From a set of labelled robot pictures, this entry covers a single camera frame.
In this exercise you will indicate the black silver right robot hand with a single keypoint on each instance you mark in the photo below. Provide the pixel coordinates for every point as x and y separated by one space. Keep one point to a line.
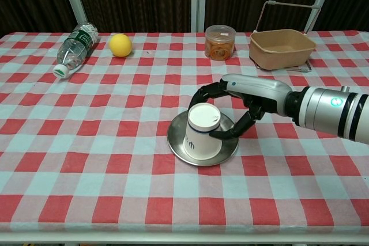
259 90

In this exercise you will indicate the white paper cup blue stripe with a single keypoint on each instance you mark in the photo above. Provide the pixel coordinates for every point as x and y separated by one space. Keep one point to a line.
202 133

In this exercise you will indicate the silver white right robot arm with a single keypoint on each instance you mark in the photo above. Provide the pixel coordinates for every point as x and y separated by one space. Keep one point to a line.
331 112

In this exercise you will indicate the stainless steel plate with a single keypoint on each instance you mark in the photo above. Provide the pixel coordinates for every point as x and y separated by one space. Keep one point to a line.
227 139

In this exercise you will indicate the brown paper rectangular bowl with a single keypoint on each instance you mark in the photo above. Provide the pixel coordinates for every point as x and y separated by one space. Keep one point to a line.
281 48

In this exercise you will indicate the clear jar with orange contents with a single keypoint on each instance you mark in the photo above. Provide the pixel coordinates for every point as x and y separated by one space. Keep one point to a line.
220 43

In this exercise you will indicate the yellow ball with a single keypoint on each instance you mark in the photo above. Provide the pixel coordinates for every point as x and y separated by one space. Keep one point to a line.
120 45

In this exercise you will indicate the red blue checkered tablecloth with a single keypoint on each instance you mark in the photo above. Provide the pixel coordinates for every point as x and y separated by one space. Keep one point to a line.
115 142

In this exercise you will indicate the clear plastic water bottle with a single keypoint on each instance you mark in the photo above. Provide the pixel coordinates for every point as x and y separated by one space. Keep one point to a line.
75 48

